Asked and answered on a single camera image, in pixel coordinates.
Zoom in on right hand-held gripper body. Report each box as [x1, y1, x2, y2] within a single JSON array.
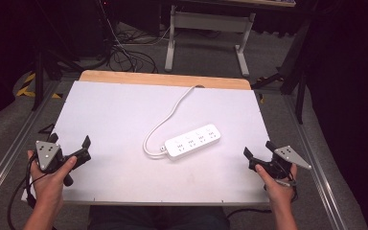
[[248, 145, 312, 180]]

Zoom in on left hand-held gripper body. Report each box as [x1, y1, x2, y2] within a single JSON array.
[[34, 140, 92, 188]]

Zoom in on person's left hand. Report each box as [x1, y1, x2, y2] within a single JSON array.
[[27, 149, 78, 213]]

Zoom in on person's right hand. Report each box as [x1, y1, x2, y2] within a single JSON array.
[[254, 163, 299, 210]]

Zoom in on white table cover board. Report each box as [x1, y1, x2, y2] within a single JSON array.
[[21, 80, 272, 206]]

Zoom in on white power strip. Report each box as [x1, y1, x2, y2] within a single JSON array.
[[164, 123, 222, 161]]

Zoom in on yellow black floor tape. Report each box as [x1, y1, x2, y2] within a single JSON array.
[[14, 72, 62, 100]]

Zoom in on black metal stand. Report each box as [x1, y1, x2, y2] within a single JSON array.
[[251, 18, 311, 126], [31, 44, 85, 112]]

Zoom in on wooden desk top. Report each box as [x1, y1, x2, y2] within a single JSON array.
[[172, 0, 297, 9]]

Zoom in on small black triangular bracket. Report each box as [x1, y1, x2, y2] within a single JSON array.
[[37, 123, 56, 135]]

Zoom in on aluminium rail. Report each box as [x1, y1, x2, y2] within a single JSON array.
[[0, 80, 61, 212], [281, 94, 349, 230]]

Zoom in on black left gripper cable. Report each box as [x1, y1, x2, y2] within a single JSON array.
[[7, 154, 58, 230]]

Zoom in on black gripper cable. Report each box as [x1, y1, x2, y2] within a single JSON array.
[[7, 154, 58, 230], [225, 183, 300, 220]]

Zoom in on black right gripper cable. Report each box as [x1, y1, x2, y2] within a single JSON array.
[[225, 183, 300, 220]]

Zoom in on white power strip cable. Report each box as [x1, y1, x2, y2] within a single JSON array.
[[142, 84, 206, 158]]

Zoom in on bundle of black floor cables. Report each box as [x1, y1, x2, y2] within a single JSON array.
[[99, 0, 173, 75]]

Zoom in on white metal desk frame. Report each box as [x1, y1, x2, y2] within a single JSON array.
[[164, 4, 257, 78]]

